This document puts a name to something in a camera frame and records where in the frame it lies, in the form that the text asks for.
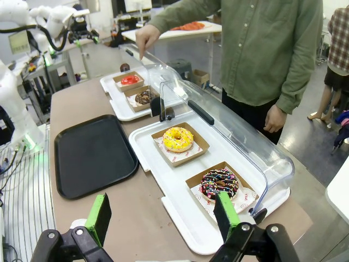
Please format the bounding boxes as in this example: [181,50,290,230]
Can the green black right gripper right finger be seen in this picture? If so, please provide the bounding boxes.
[209,190,300,262]

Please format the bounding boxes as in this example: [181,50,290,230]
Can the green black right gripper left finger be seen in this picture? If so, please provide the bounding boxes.
[30,193,114,262]

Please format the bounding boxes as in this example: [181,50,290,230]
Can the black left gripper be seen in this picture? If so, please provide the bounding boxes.
[68,22,100,46]

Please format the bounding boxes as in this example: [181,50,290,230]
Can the person's right forearm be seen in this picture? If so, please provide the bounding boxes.
[148,0,227,35]

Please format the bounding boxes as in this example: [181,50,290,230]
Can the person's left forearm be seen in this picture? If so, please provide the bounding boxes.
[275,16,324,115]

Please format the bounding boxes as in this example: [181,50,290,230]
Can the chocolate donut with rainbow sprinkles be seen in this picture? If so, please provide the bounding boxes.
[201,169,239,201]

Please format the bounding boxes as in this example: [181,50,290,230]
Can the brown cardboard donut box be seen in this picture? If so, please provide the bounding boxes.
[151,122,210,168]
[113,71,145,93]
[124,85,160,113]
[185,161,259,216]

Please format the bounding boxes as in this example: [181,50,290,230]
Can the red glazed donut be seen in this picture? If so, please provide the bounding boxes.
[121,75,141,86]

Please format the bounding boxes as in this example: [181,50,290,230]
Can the black plastic serving tray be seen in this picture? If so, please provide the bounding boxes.
[53,114,140,200]

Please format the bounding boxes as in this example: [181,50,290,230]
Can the chocolate donut with nuts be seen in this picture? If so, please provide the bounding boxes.
[135,91,158,106]

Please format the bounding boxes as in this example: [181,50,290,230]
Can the yellow sprinkled donut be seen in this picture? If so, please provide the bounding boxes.
[163,127,194,153]

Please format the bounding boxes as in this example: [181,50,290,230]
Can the person's right hand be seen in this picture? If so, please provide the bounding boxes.
[135,24,161,61]

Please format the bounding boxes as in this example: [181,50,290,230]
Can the person's left hand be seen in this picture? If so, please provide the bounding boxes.
[263,104,287,134]

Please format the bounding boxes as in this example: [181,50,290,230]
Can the grey metal cart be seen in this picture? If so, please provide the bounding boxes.
[16,50,79,123]

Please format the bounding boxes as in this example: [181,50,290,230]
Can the large white display case base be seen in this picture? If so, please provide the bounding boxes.
[128,110,291,256]

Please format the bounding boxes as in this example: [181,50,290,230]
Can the white label card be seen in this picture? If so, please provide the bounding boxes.
[8,30,31,56]

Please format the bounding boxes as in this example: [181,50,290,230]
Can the small white display case base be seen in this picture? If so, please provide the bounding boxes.
[100,71,183,122]

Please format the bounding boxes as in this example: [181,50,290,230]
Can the small clear dome cover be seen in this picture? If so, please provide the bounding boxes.
[118,45,183,110]

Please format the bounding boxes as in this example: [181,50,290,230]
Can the large clear dome cover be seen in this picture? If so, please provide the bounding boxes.
[159,79,295,218]

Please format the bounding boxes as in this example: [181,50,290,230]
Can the white background table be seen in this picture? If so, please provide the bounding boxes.
[121,21,223,82]

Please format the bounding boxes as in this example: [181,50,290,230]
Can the grey plastic stool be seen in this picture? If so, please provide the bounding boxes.
[166,58,193,80]

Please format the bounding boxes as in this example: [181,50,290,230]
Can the person's black trousers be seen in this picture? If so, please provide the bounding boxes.
[221,87,284,145]

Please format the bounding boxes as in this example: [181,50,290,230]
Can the orange cloth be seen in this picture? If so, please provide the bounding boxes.
[170,21,206,32]

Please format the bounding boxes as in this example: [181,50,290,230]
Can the small open cardboard box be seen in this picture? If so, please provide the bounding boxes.
[191,69,210,90]

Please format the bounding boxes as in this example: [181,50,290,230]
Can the person's green shirt torso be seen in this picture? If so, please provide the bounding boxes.
[215,0,324,107]

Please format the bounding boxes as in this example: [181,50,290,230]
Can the bystander in plaid shirt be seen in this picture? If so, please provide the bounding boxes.
[307,7,349,123]

